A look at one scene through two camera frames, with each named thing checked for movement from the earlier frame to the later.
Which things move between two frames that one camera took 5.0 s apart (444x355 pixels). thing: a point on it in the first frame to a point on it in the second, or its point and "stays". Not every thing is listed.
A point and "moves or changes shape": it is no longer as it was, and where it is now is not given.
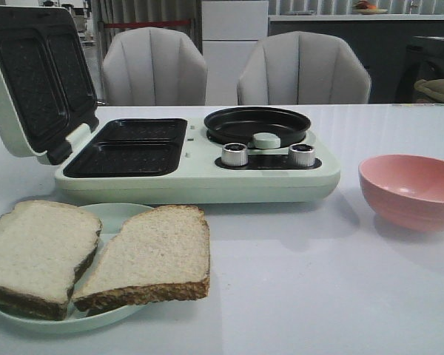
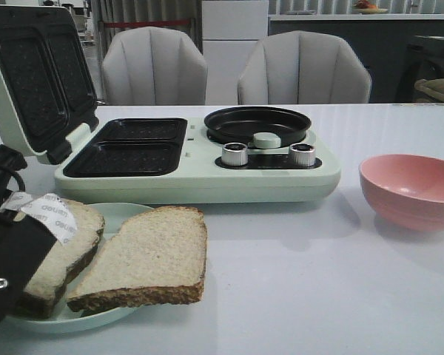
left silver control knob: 234,154 stays
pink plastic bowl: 411,191 stays
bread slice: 160,254 stays
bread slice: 35,254 moves or changes shape
